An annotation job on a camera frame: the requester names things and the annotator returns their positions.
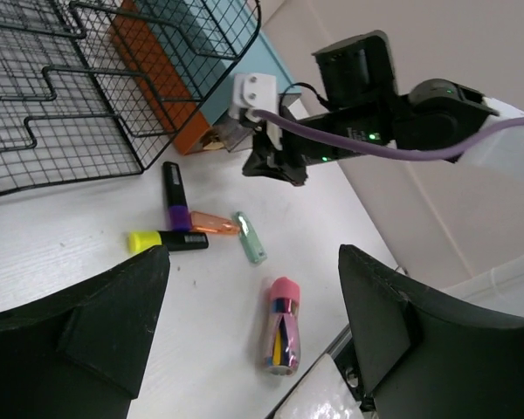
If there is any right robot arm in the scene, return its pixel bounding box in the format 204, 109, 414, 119
232, 31, 524, 186

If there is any orange highlighter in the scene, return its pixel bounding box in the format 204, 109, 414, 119
190, 211, 240, 236

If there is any green highlighter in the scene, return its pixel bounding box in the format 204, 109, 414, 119
232, 211, 267, 265

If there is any clear drawer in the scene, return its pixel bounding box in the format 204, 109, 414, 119
213, 113, 253, 153

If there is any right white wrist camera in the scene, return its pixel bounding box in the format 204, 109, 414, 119
227, 72, 279, 133

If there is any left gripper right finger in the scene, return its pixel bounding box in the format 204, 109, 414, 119
338, 244, 524, 418

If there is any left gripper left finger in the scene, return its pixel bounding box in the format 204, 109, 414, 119
0, 246, 170, 418

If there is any pink capped clear tube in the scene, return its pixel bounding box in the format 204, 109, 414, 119
259, 277, 301, 376

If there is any yellow highlighter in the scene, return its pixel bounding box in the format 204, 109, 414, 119
128, 231, 209, 253

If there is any black wire mesh organizer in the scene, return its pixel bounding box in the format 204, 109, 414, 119
0, 0, 263, 202

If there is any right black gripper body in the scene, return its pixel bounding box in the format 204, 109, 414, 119
279, 30, 402, 167

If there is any purple highlighter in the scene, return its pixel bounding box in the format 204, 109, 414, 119
162, 161, 191, 231

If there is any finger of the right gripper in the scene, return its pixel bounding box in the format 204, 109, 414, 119
242, 150, 275, 177
270, 159, 307, 187

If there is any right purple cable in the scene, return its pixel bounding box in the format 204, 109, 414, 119
255, 108, 524, 163

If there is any teal drawer box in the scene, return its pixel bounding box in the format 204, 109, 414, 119
110, 1, 293, 155

